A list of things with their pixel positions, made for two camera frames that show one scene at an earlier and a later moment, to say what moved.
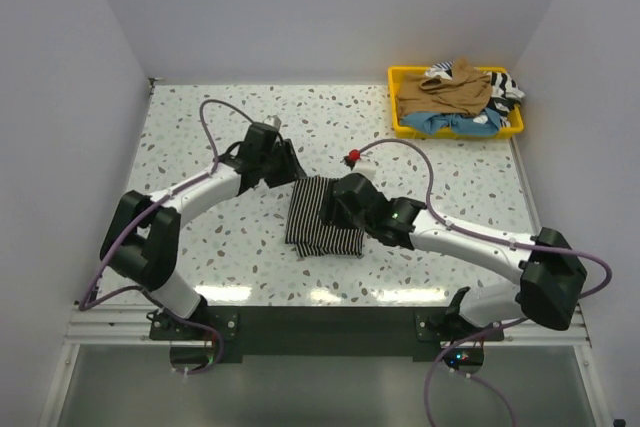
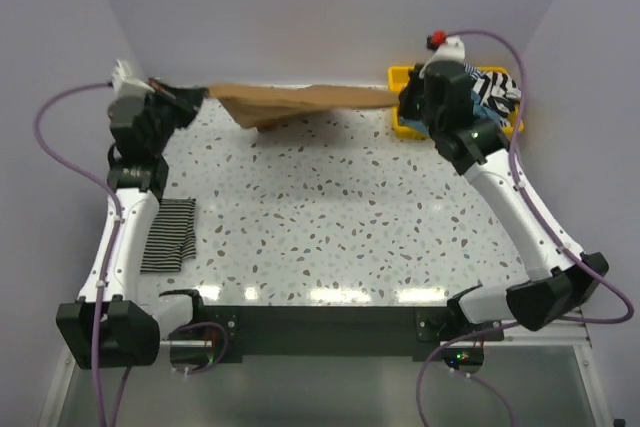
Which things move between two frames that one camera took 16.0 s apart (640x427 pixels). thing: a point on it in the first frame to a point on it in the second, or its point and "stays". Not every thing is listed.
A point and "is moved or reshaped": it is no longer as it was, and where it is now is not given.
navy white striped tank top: [503, 91] stays
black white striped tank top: [304, 226] is moved or reshaped
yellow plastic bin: [405, 131] stays
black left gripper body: [279, 167] to [169, 113]
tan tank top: [464, 91] is moved or reshaped
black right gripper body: [335, 214] to [412, 103]
